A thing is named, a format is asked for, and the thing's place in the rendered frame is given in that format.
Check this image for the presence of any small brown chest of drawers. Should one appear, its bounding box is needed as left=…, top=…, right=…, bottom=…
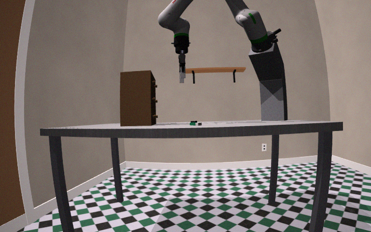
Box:
left=120, top=70, right=156, bottom=126

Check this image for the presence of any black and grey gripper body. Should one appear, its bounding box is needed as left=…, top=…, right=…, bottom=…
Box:
left=175, top=45, right=188, bottom=54

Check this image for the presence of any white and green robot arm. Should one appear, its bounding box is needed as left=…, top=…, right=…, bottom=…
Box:
left=158, top=0, right=281, bottom=53

